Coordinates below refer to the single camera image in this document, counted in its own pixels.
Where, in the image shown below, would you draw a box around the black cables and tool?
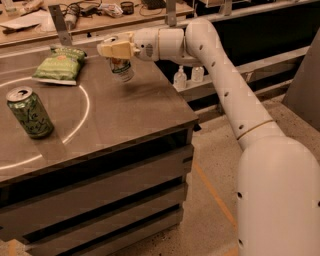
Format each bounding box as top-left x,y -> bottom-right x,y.
59,0 -> 103,31

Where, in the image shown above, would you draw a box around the green chip bag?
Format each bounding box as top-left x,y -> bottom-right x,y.
32,47 -> 87,86

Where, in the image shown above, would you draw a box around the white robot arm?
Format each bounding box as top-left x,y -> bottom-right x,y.
97,18 -> 320,256

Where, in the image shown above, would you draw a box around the clear sanitizer bottle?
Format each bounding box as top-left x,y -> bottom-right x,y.
173,65 -> 187,89
191,67 -> 204,83

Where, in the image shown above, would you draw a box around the left metal bracket post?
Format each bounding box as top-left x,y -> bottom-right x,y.
48,5 -> 72,46

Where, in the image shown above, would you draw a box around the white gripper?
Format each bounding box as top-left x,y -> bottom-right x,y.
97,28 -> 159,61

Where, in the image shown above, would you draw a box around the right clear sanitizer bottle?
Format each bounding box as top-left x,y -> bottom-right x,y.
191,67 -> 204,83

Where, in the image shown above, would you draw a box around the dark round cup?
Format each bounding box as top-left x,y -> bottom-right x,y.
120,1 -> 134,15

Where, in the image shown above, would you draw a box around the metal bracket post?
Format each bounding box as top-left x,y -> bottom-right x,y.
165,0 -> 177,27
48,5 -> 72,46

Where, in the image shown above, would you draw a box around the middle metal bracket post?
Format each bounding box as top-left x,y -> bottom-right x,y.
165,0 -> 177,27

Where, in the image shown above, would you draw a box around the white green 7up can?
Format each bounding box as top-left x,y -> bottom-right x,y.
110,58 -> 134,82

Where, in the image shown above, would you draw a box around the crumpled plastic wrapper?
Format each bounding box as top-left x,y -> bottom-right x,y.
98,3 -> 123,18

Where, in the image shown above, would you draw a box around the left clear sanitizer bottle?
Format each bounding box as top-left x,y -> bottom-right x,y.
173,65 -> 187,89

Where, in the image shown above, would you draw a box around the white paper sheets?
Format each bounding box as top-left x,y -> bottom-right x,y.
0,10 -> 52,31

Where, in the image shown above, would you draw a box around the green arizona tea can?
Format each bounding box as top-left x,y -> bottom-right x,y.
6,86 -> 54,139

